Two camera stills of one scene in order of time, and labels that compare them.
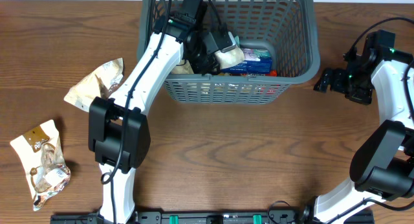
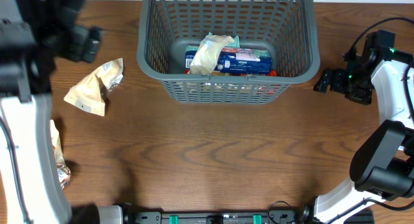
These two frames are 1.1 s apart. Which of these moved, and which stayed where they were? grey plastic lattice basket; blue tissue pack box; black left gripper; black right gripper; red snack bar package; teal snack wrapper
Moved: black left gripper; red snack bar package
Stayed: grey plastic lattice basket; black right gripper; blue tissue pack box; teal snack wrapper
